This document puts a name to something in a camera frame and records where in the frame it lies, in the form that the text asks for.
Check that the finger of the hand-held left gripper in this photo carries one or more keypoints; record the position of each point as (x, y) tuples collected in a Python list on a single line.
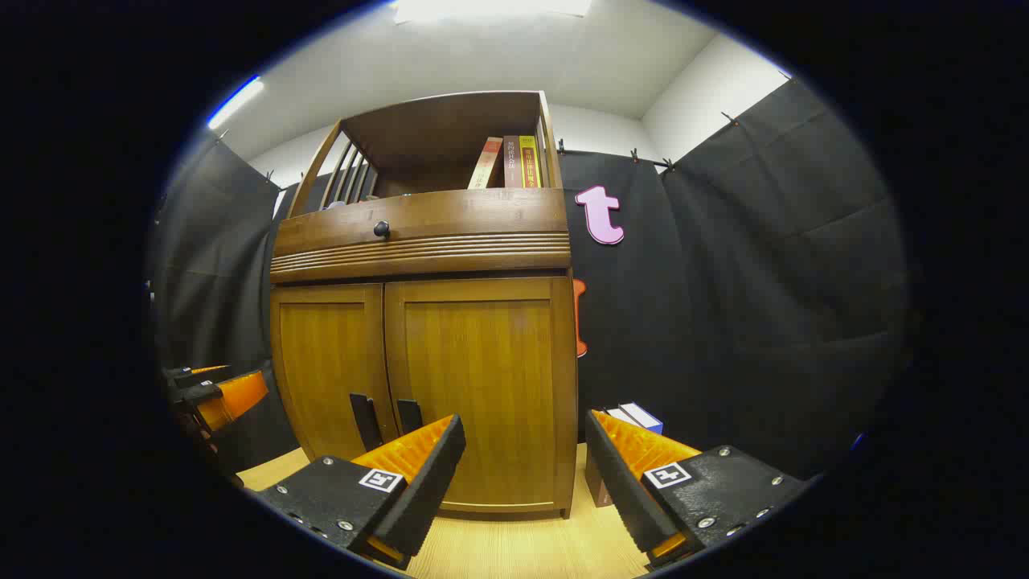
[(205, 370), (241, 394)]

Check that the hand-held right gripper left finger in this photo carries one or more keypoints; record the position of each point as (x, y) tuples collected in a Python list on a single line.
[(434, 474)]

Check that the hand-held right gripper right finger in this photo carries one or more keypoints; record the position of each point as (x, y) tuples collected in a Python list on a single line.
[(619, 482)]

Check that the wooden cabinet door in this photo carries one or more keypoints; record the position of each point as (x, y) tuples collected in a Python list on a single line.
[(482, 362), (325, 362)]

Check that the wooden double-door shoe cabinet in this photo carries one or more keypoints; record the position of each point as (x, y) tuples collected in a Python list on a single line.
[(434, 133)]

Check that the brown book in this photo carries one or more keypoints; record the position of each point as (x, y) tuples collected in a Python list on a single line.
[(596, 482)]

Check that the white and blue book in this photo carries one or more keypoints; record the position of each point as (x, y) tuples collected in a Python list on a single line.
[(643, 416)]

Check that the black backdrop cloth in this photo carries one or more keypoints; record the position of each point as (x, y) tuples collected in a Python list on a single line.
[(764, 281)]

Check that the wooden drawer with black knob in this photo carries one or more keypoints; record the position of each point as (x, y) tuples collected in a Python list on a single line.
[(466, 217)]

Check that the beige and red book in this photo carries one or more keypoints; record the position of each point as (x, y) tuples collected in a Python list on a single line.
[(486, 161)]

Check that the dark red book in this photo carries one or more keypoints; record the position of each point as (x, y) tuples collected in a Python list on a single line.
[(512, 161)]

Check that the yellow book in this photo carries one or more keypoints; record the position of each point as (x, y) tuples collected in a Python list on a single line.
[(528, 161)]

